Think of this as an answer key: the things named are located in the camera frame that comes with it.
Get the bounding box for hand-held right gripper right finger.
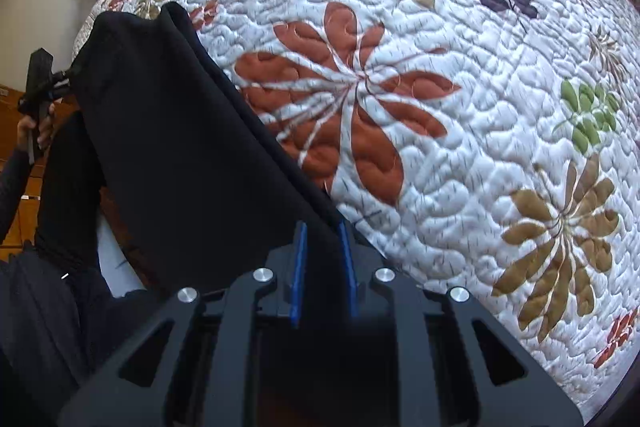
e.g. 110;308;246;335
336;222;584;427

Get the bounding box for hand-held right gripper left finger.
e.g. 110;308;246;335
57;222;308;427

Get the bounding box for black pants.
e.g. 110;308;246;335
34;2;357;308

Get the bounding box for person's left forearm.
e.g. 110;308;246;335
0;145;33;244

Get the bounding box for person's left hand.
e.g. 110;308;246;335
17;103;56;154

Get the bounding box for white floral quilt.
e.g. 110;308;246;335
75;0;640;413

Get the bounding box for person's dark clothing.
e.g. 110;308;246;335
0;247;166;427

